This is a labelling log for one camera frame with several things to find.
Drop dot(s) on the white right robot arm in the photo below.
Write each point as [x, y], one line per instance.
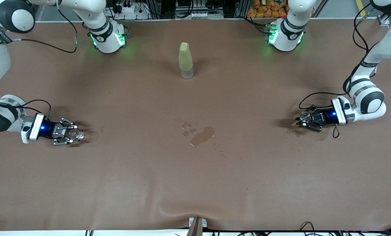
[107, 44]

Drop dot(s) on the small clear glass cup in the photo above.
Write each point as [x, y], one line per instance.
[75, 133]

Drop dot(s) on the grey electronics rack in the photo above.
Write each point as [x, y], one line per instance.
[198, 13]

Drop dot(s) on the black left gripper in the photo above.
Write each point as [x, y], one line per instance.
[325, 116]

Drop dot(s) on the aluminium frame profile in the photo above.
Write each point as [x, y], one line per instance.
[382, 21]

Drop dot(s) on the orange snack bag pile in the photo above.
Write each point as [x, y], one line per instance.
[267, 9]

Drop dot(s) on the silver metal jigger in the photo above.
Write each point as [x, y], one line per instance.
[305, 116]

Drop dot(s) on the white power strip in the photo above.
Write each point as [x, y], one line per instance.
[129, 9]

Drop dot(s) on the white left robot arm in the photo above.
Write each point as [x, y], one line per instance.
[288, 41]

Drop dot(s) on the yellow-green frosted bottle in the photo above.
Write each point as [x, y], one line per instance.
[185, 62]

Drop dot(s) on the brown liquid puddle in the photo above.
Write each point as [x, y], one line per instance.
[203, 136]

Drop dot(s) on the brown table cover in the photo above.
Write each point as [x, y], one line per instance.
[195, 183]

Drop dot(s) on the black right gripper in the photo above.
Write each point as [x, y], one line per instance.
[48, 129]

